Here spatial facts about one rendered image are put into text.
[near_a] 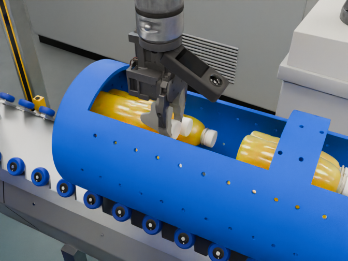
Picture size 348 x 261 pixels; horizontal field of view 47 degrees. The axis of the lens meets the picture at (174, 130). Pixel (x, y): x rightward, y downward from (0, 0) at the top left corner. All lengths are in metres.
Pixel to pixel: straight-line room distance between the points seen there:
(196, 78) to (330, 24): 0.47
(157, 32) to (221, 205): 0.29
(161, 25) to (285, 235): 0.37
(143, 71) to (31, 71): 0.86
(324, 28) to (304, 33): 0.06
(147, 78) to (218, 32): 1.83
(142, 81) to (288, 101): 0.48
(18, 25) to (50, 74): 1.80
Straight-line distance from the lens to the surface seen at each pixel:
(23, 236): 2.13
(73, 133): 0.75
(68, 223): 1.00
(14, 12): 1.40
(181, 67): 0.64
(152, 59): 0.67
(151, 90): 0.69
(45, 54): 3.47
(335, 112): 1.04
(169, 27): 0.62
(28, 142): 1.14
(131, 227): 0.89
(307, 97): 1.03
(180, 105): 0.75
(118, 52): 3.02
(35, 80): 1.52
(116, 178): 0.73
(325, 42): 0.95
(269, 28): 2.34
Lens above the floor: 1.65
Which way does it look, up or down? 41 degrees down
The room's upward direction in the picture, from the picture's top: straight up
